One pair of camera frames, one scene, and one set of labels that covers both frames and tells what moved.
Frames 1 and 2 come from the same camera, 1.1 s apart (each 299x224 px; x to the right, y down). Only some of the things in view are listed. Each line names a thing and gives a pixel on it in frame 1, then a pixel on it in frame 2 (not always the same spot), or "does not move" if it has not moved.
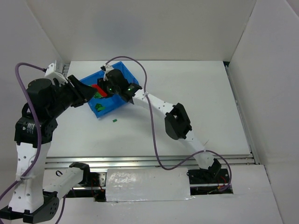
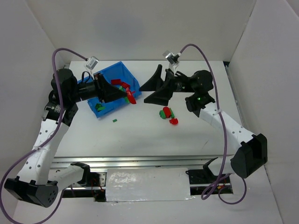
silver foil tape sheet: x=131 y=185 does not move
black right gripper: x=103 y=86 -> x=168 y=84
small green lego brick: x=98 y=105 does not move
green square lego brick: x=102 y=108 does not move
